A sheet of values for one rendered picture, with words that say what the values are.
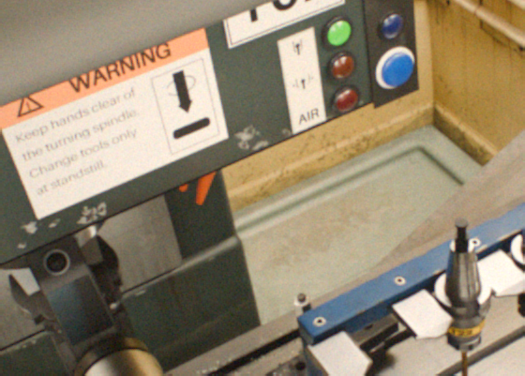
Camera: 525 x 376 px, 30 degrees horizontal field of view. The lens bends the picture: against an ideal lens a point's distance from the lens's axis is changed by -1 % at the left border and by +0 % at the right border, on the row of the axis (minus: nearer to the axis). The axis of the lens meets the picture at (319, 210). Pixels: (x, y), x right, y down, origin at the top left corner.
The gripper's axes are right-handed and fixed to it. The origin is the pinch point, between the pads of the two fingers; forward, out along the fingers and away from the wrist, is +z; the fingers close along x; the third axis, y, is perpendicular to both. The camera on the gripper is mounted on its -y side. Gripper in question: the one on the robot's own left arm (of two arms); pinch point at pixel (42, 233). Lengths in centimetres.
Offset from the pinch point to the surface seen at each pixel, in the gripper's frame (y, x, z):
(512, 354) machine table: 52, 56, -7
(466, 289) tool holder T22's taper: 17.0, 39.1, -17.9
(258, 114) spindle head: -19.6, 17.1, -21.2
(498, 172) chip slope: 63, 87, 38
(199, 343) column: 74, 21, 43
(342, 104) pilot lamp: -17.8, 24.1, -21.9
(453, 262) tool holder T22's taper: 13.6, 38.5, -16.3
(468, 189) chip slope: 66, 81, 40
